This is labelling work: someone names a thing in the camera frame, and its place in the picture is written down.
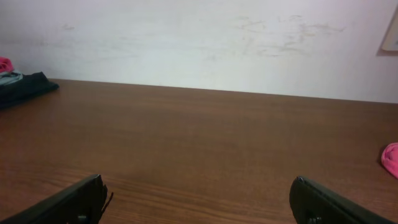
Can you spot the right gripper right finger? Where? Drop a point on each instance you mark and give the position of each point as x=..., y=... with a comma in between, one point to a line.
x=312, y=203

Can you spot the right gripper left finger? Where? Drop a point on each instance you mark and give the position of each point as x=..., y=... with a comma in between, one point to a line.
x=81, y=203

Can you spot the red printed soccer t-shirt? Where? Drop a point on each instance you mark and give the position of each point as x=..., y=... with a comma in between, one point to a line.
x=6, y=65

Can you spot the red garment at right edge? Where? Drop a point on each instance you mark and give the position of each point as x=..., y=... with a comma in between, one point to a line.
x=389, y=159

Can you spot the folded dark navy garment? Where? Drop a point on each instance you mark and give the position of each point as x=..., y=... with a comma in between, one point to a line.
x=28, y=88

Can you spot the folded light grey garment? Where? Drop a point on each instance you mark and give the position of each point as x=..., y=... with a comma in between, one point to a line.
x=8, y=78

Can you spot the beige wall control panel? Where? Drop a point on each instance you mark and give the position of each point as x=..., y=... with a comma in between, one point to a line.
x=389, y=43

